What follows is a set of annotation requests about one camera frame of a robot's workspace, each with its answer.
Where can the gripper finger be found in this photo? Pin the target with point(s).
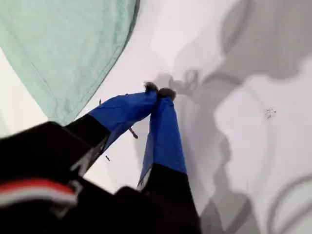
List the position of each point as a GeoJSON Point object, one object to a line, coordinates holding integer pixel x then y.
{"type": "Point", "coordinates": [165, 141]}
{"type": "Point", "coordinates": [122, 109]}

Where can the pale green T-shirt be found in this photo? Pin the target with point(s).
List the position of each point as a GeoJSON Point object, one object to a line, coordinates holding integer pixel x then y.
{"type": "Point", "coordinates": [61, 48]}

